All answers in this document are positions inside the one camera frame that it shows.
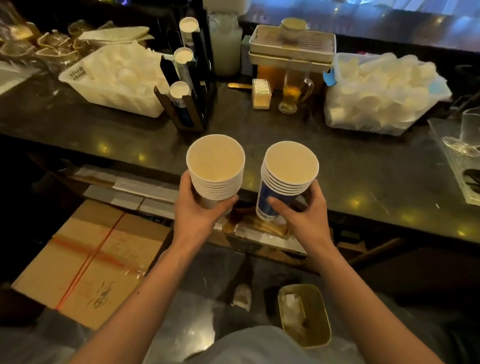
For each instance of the person's left hand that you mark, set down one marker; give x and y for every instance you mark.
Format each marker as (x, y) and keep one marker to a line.
(195, 221)

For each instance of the person's right hand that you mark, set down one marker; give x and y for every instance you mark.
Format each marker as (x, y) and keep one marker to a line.
(311, 225)

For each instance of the stack of white paper cups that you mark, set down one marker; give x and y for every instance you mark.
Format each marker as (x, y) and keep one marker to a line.
(215, 157)

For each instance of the stack of blue paper cups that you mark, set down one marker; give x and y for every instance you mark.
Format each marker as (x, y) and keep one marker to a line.
(290, 161)

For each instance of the person's right forearm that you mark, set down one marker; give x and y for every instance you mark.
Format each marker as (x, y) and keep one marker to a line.
(367, 311)

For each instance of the person's left forearm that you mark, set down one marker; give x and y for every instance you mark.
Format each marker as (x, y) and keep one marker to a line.
(142, 311)

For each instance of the black marble countertop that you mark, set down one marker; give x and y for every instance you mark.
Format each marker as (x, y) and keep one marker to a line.
(356, 168)

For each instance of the yellow trash bin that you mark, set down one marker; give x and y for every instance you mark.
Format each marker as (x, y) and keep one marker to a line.
(317, 311)

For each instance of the person's white shoe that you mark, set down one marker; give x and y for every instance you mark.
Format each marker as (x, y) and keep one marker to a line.
(242, 298)

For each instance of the sleeve of white cups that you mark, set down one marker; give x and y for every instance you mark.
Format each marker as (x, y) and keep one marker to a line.
(188, 26)
(179, 90)
(183, 56)

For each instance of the person's white shirt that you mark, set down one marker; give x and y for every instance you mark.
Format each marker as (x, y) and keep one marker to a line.
(255, 347)

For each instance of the pile of small white cups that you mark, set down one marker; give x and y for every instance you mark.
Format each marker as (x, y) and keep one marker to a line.
(120, 71)
(382, 86)

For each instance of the cluttered wooden shelf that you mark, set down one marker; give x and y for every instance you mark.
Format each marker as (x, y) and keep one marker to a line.
(150, 191)

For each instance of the taped cardboard box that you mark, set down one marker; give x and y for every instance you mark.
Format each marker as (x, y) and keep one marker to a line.
(93, 262)

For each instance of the clear plastic storage bin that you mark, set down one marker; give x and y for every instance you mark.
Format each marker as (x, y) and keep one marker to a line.
(375, 120)

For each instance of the black cup dispenser rack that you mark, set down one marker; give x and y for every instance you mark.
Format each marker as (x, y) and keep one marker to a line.
(204, 93)

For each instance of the glass mug with tea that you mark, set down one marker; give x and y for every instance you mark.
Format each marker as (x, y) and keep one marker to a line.
(290, 93)

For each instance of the small printed toothpick box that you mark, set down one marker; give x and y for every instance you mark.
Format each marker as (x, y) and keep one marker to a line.
(261, 93)

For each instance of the flat wooden strip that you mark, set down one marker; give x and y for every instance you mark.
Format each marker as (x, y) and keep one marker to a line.
(240, 86)

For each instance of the large white slotted basket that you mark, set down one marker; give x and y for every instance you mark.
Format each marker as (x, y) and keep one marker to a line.
(105, 101)

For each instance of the perforated metal rinser tray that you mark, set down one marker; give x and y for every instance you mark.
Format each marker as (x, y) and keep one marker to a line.
(457, 168)

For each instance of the large frosted plastic container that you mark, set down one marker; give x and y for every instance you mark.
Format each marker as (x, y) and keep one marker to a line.
(225, 48)

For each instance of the clear angular jug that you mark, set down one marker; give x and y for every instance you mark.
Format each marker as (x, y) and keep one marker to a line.
(468, 131)

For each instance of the white leaf-shaped dish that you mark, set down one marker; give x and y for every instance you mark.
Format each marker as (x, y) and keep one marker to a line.
(112, 33)
(144, 38)

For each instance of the pale ceramic bowl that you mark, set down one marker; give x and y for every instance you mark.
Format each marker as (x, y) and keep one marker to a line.
(292, 35)
(294, 23)

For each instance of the white rounded canister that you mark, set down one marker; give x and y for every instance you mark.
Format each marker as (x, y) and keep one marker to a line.
(227, 5)

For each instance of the cluster of gold-rimmed glass dishes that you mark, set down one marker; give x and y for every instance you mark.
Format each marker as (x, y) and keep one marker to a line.
(56, 52)

